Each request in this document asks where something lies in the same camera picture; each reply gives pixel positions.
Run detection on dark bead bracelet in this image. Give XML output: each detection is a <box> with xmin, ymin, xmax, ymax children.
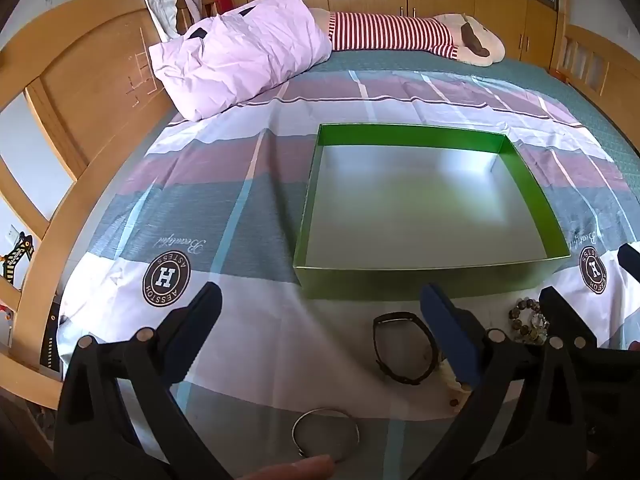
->
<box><xmin>508</xmin><ymin>298</ymin><xmax>551</xmax><ymax>346</ymax></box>

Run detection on striped plush toy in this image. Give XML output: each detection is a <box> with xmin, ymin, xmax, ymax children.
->
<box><xmin>310</xmin><ymin>8</ymin><xmax>506</xmax><ymax>67</ymax></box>

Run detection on wooden headboard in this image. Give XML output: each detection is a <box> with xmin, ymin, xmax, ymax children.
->
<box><xmin>0</xmin><ymin>0</ymin><xmax>188</xmax><ymax>413</ymax></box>

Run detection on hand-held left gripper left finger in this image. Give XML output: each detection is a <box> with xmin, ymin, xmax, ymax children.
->
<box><xmin>53</xmin><ymin>281</ymin><xmax>235</xmax><ymax>480</ymax></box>

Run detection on printed plaid bedsheet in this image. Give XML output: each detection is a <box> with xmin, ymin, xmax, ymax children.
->
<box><xmin>56</xmin><ymin>67</ymin><xmax>640</xmax><ymax>480</ymax></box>

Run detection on pink pillow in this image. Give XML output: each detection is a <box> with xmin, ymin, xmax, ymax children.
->
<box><xmin>148</xmin><ymin>0</ymin><xmax>333</xmax><ymax>122</ymax></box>

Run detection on silver bangle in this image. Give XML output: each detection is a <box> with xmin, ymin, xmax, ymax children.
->
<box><xmin>292</xmin><ymin>408</ymin><xmax>361</xmax><ymax>462</ymax></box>

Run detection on black and yellow toy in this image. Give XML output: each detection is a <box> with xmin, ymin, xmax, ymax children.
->
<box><xmin>0</xmin><ymin>231</ymin><xmax>34</xmax><ymax>292</ymax></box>

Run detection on black wristwatch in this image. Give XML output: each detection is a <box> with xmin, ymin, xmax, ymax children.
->
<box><xmin>372</xmin><ymin>311</ymin><xmax>441</xmax><ymax>387</ymax></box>

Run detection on teal mattress cover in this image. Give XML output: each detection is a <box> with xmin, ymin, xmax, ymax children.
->
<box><xmin>295</xmin><ymin>50</ymin><xmax>640</xmax><ymax>161</ymax></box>

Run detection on person's left hand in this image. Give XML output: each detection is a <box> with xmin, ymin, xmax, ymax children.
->
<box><xmin>234</xmin><ymin>454</ymin><xmax>336</xmax><ymax>480</ymax></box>

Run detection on clothes on chair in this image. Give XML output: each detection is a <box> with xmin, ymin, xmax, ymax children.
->
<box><xmin>137</xmin><ymin>0</ymin><xmax>202</xmax><ymax>42</ymax></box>

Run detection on green cardboard box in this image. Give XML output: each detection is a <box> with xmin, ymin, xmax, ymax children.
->
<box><xmin>293</xmin><ymin>123</ymin><xmax>572</xmax><ymax>301</ymax></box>

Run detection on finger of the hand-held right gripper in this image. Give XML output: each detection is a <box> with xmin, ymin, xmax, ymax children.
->
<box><xmin>617</xmin><ymin>242</ymin><xmax>640</xmax><ymax>281</ymax></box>
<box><xmin>539</xmin><ymin>286</ymin><xmax>640</xmax><ymax>411</ymax></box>

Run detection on wooden footboard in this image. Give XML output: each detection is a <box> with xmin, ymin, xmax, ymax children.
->
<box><xmin>549</xmin><ymin>12</ymin><xmax>640</xmax><ymax>111</ymax></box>

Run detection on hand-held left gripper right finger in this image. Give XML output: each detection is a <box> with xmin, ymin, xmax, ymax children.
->
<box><xmin>409</xmin><ymin>283</ymin><xmax>597</xmax><ymax>480</ymax></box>

